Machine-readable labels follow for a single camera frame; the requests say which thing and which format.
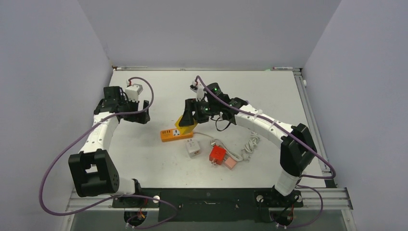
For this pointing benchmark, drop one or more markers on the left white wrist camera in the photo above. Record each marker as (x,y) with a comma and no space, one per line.
(133,91)

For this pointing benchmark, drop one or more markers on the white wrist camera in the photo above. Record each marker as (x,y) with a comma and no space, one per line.
(198,88)
(133,91)

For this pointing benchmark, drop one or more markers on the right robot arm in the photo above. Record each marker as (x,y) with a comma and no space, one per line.
(295,142)

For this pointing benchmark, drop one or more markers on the aluminium frame rail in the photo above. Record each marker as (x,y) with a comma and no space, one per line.
(333,198)

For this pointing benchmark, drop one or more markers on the yellow cube plug adapter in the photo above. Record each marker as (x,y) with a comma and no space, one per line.
(185,129)

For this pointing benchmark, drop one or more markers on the pink cube plug adapter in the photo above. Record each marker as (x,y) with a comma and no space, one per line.
(230,163)

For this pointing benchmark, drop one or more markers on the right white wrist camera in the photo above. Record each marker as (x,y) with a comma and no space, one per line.
(198,88)

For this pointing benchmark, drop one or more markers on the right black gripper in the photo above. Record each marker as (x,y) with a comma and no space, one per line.
(192,105)

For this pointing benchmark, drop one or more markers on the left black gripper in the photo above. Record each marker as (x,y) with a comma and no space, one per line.
(143,117)

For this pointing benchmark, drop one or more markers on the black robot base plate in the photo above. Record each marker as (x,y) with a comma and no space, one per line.
(212,204)

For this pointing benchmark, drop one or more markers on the orange power strip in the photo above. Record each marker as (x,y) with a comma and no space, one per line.
(173,135)

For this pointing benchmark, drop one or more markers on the red cube plug adapter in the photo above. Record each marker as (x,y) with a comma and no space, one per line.
(217,155)

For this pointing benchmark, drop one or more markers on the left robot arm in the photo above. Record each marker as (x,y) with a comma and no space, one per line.
(92,169)

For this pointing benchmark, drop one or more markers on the white cube plug adapter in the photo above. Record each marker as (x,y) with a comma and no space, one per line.
(193,147)

